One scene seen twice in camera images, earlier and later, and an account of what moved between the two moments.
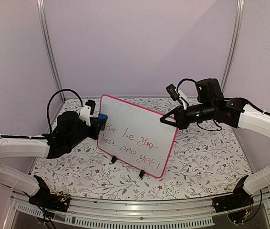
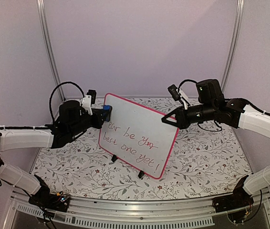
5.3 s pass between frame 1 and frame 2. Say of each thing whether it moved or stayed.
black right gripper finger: stayed
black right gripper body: stayed
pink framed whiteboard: stayed
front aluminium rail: stayed
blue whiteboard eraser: moved
